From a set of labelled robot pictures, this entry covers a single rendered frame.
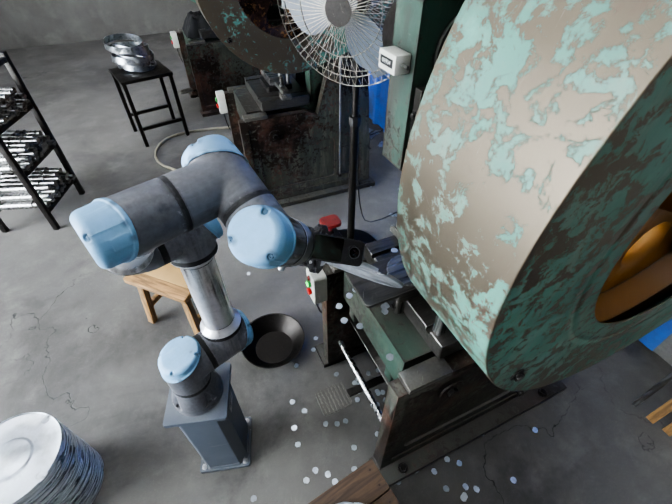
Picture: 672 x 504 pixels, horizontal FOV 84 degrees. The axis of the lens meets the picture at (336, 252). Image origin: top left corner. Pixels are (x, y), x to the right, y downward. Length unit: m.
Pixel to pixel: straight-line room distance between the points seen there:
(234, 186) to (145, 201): 0.10
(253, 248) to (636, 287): 0.71
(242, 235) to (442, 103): 0.26
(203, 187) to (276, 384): 1.39
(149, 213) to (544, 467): 1.66
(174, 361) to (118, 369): 0.95
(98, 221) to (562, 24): 0.45
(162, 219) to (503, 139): 0.36
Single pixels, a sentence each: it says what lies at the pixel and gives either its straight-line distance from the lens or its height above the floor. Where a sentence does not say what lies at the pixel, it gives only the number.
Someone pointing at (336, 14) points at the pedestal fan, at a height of 1.28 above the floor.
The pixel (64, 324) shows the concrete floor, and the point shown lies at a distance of 2.37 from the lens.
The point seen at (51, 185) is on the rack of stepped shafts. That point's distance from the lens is 3.00.
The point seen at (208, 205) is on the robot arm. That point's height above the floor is 1.30.
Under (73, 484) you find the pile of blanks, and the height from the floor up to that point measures 0.17.
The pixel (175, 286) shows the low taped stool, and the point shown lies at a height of 0.33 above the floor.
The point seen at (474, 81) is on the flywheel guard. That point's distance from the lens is 0.37.
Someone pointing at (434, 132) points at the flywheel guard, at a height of 1.41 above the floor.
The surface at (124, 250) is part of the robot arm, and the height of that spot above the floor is 1.29.
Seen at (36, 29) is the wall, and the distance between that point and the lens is 7.45.
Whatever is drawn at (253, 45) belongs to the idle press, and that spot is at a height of 1.07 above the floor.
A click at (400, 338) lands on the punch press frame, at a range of 1.13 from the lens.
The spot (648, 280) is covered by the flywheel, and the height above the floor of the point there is 1.05.
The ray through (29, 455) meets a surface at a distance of 1.63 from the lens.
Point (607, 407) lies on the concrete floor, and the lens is 2.07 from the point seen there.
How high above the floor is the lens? 1.58
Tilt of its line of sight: 44 degrees down
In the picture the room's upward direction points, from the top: straight up
